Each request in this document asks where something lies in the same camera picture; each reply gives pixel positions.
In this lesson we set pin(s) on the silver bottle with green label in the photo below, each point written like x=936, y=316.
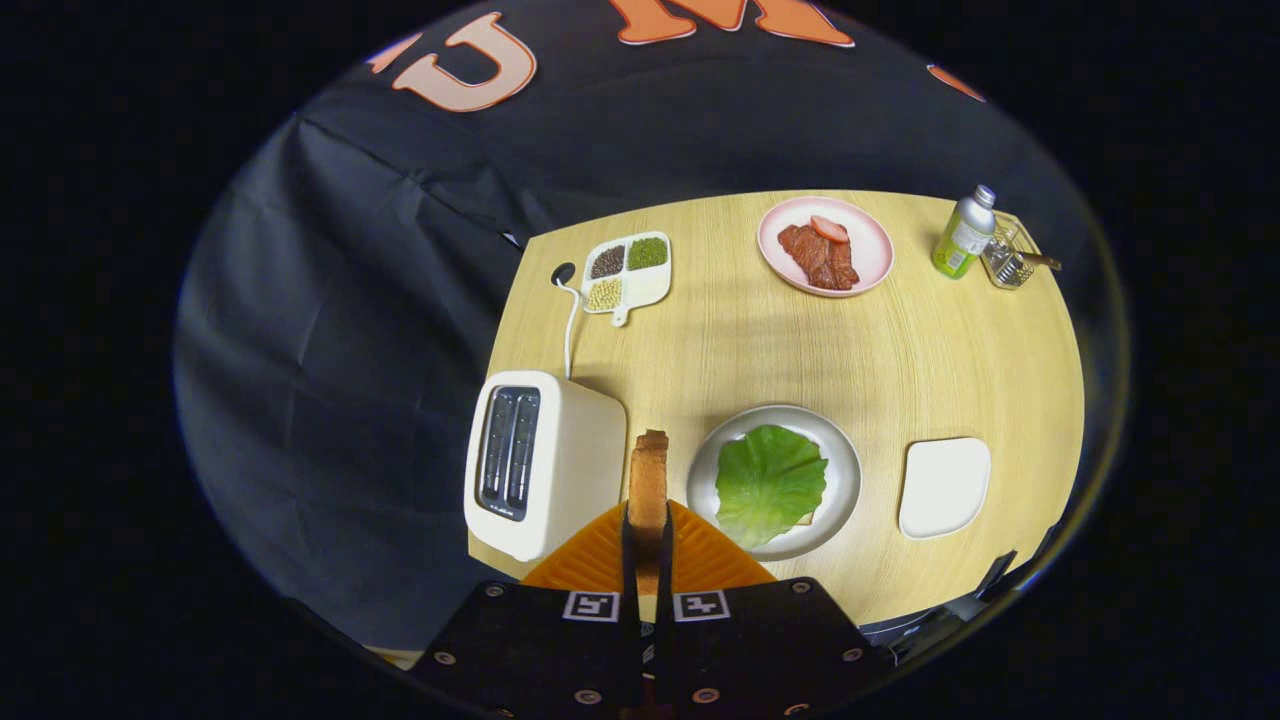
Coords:
x=962, y=238

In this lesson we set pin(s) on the white divided bean dish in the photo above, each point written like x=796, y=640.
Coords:
x=648, y=288

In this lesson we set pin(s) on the pink plate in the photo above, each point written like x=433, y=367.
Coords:
x=872, y=250

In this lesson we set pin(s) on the bread slice under ham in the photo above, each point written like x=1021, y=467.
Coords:
x=805, y=518

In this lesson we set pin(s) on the plain toast bread slice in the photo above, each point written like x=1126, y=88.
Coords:
x=648, y=480

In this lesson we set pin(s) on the green lettuce leaf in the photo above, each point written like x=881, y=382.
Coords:
x=770, y=485

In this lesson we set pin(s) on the black backdrop cloth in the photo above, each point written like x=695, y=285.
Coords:
x=350, y=300

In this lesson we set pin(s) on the round grey plate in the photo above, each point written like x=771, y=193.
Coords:
x=845, y=470

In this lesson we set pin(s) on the brown meat slices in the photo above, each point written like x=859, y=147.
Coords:
x=815, y=260

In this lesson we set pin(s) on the white toaster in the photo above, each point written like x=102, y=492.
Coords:
x=580, y=460

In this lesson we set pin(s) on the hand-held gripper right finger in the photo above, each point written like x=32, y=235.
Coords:
x=760, y=640

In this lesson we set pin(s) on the small white square plate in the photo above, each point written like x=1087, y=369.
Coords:
x=945, y=488

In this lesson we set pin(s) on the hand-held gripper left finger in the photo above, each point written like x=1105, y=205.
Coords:
x=540, y=640

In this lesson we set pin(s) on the red sausage slice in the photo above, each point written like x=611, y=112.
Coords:
x=830, y=229

